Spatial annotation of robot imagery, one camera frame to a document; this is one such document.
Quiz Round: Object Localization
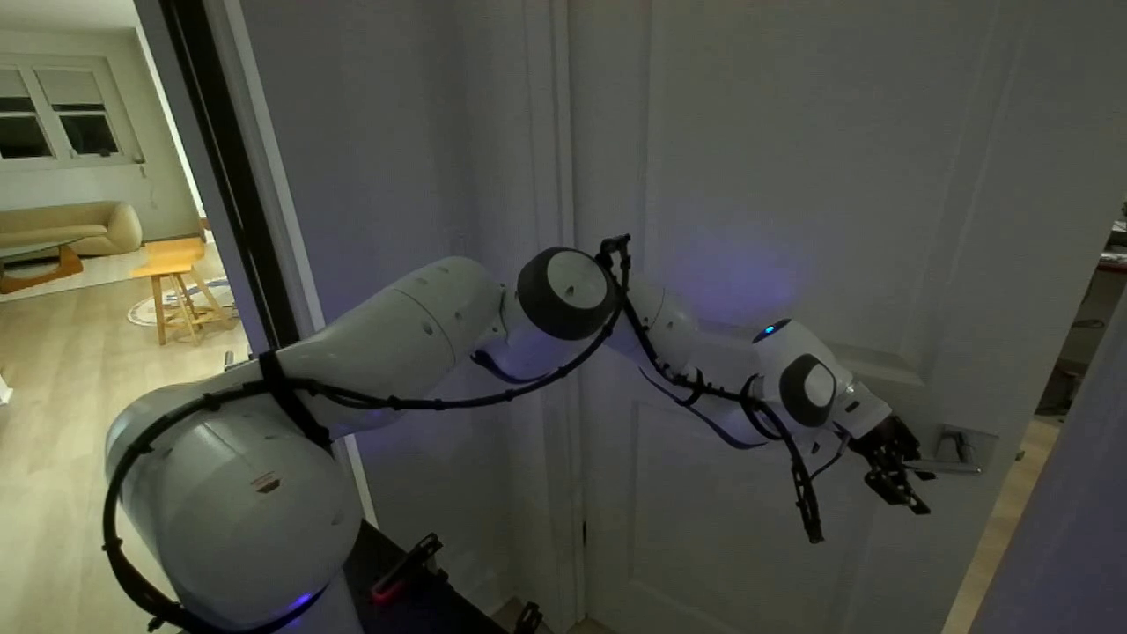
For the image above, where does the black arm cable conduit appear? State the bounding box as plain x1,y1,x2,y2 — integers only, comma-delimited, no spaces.
99,232,831,634

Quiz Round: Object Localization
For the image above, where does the wooden stool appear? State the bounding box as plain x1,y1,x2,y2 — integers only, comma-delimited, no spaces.
132,234,232,350

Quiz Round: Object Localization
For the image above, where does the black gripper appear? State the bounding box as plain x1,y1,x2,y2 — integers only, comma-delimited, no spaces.
849,412,941,522

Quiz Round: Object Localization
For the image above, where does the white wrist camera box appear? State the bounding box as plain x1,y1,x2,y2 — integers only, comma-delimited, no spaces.
836,378,900,438

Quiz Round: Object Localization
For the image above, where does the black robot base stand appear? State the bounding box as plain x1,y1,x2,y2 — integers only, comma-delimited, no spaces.
334,516,549,634

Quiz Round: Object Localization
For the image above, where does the low wooden table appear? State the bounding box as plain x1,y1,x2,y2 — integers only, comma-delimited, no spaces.
0,238,87,298

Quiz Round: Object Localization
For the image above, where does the window with white frame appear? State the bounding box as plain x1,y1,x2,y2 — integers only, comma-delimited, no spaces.
0,62,128,165

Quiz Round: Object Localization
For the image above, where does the white panelled door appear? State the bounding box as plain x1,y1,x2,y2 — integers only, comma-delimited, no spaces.
566,0,1127,634

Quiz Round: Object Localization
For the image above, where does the dark doorway frame strip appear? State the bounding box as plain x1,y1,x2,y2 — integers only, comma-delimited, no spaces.
155,0,303,355

